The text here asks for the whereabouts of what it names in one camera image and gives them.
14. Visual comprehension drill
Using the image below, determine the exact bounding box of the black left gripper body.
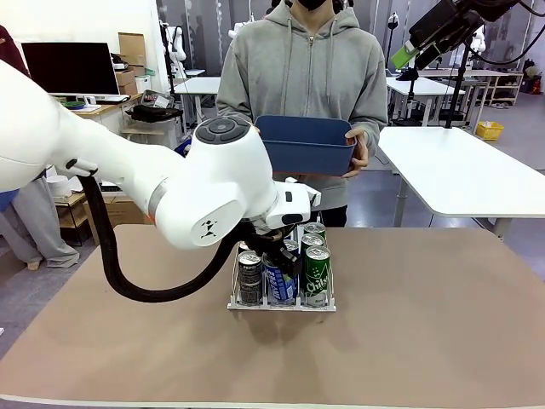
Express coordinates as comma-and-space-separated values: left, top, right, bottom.
244, 221, 295, 256

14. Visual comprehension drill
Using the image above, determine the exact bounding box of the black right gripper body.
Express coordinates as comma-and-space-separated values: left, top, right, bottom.
408, 0, 485, 56

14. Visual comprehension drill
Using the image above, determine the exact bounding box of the blue Pocari can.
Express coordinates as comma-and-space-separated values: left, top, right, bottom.
261, 253, 300, 306

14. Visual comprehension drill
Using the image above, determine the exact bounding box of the green Chilsung can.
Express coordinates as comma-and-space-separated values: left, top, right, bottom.
304, 245, 332, 308

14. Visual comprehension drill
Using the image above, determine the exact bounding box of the black grey-patterned Pepsi can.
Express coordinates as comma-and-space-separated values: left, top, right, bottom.
237, 250, 264, 306

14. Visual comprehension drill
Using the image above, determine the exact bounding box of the blue plastic basket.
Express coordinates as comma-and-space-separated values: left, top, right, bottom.
254, 114, 358, 178

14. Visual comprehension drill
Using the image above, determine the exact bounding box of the person's right forearm grey sleeve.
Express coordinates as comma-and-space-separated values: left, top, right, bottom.
215, 97, 256, 129

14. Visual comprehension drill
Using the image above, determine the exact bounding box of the person's left forearm grey sleeve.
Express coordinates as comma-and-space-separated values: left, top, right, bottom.
355, 112, 388, 165

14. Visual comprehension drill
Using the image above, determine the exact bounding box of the clear white can dispenser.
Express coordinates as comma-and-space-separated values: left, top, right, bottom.
227, 210, 340, 313

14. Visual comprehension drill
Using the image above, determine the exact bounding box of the person's left hand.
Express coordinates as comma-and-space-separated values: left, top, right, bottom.
342, 129, 370, 179

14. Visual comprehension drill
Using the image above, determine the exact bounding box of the black tripod stand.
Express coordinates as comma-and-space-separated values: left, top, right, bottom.
395, 63, 427, 127
445, 46, 476, 129

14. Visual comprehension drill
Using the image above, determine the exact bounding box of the yellow plastic basket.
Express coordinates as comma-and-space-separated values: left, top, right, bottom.
475, 121, 505, 141

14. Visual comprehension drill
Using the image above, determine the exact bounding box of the person in grey hoodie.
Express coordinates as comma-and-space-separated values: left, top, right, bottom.
215, 0, 388, 229

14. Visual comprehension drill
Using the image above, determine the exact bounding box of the large white table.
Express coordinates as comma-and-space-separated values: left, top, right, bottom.
376, 126, 545, 238

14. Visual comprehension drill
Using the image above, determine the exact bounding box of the large cardboard box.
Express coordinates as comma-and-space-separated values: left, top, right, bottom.
83, 196, 157, 246

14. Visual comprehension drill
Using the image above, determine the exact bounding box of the small wooden-top side table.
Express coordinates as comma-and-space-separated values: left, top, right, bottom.
121, 120, 180, 146

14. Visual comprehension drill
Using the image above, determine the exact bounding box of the white background desk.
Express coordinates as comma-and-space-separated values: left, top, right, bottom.
173, 76, 222, 129

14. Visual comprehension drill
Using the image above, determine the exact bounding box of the black bag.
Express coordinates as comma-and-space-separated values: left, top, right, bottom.
126, 104, 184, 124

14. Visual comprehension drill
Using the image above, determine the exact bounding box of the grey parts tray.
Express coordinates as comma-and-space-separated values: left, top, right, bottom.
142, 89, 175, 110

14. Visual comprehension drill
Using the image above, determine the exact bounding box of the small wooden stool rack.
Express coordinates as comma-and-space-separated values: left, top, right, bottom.
54, 191, 90, 247

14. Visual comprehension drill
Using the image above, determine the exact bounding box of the white desk cabinet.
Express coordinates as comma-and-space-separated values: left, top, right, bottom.
63, 94, 144, 141

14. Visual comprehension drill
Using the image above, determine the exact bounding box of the small cardboard box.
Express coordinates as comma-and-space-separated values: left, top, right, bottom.
114, 67, 140, 97

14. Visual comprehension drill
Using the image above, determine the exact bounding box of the white paper roll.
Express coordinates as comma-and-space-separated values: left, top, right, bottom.
45, 175, 69, 198

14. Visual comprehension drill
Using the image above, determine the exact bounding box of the person in maroon top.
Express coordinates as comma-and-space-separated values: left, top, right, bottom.
0, 24, 81, 270

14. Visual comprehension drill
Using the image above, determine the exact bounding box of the flat cardboard sheet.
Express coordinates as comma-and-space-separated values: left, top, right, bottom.
118, 32, 146, 67

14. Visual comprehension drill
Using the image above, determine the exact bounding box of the black computer monitor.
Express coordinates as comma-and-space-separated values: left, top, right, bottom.
20, 41, 122, 97

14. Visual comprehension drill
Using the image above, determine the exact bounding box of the right arm black sleeved cable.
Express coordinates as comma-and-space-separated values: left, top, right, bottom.
457, 0, 545, 65

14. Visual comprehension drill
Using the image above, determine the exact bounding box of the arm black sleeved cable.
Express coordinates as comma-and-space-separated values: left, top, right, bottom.
457, 0, 545, 65
66, 158, 256, 303

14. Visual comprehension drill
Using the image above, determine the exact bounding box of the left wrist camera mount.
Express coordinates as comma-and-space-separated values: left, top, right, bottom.
284, 176, 323, 210

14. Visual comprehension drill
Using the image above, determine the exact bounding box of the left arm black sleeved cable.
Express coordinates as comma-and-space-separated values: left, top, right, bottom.
66, 158, 256, 303

